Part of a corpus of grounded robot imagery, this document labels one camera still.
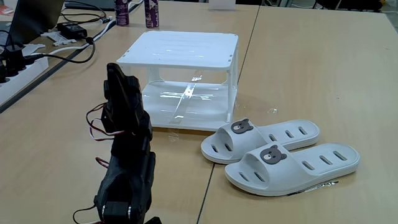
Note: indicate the white bear slipper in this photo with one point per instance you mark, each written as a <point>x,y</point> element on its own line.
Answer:
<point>248,137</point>
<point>292,168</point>

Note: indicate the white open plastic box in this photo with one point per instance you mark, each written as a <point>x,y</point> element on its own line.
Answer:
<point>182,49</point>

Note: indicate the black power adapter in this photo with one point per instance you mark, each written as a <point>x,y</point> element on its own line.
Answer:
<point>72,30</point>

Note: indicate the purple drink can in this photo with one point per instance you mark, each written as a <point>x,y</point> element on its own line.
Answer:
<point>122,12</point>
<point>151,12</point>

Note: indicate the white flat printed part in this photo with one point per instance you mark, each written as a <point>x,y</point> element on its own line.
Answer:
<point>59,38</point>

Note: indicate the white power strip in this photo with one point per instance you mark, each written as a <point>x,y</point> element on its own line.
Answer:
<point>21,77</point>

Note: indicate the dark laptop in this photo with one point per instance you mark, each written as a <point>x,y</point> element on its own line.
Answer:
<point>34,20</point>

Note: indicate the black power plug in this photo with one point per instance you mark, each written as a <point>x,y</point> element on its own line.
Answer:
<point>14,59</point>

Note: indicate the orange flat object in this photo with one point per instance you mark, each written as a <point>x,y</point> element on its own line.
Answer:
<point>6,10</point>

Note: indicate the white stand base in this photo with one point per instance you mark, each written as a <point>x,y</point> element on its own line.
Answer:
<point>221,4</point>

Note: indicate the clear plastic scrap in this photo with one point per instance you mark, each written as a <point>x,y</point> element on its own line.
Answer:
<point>272,110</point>

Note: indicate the black chair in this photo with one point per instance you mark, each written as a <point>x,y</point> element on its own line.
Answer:
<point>348,3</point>

